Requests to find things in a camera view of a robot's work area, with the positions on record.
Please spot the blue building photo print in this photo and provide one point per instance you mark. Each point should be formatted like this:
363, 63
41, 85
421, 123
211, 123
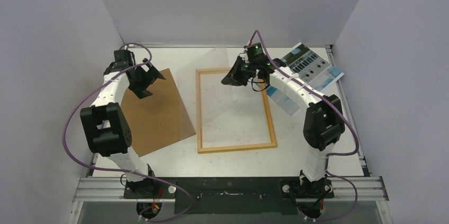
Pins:
307, 73

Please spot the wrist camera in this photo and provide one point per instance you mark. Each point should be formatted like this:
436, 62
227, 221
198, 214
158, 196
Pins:
127, 46
255, 54

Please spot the aluminium front rail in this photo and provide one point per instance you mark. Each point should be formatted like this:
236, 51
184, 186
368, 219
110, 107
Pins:
110, 189

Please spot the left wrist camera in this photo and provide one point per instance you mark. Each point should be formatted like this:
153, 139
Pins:
127, 46

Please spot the yellow wooden picture frame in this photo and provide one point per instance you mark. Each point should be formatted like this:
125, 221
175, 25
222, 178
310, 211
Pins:
223, 149

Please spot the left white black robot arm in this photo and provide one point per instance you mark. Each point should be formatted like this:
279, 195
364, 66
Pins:
106, 128

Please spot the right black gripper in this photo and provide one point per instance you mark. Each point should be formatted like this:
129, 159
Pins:
240, 70

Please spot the brown frame backing board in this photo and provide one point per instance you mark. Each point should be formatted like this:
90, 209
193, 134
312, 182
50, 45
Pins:
159, 120

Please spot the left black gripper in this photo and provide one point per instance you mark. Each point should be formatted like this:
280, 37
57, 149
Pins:
151, 76

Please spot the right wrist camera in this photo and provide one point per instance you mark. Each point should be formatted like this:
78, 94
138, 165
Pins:
255, 54

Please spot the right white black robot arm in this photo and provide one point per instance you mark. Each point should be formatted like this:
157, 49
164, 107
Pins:
322, 125

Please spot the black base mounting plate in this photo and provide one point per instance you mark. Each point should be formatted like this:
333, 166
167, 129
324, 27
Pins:
229, 195

